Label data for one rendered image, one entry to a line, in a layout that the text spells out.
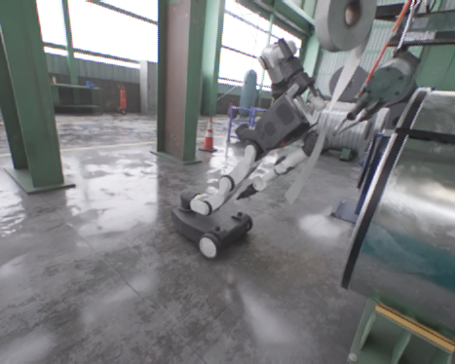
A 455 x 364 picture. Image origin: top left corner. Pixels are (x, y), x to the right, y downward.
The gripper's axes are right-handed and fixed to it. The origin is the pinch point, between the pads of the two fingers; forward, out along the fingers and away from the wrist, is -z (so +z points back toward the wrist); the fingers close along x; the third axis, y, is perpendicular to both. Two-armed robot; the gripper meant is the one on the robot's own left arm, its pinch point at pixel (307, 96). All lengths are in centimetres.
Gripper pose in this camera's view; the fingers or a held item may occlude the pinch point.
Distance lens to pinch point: 120.2
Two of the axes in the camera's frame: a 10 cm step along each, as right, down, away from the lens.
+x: -4.2, 3.2, 8.5
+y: -8.0, 3.2, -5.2
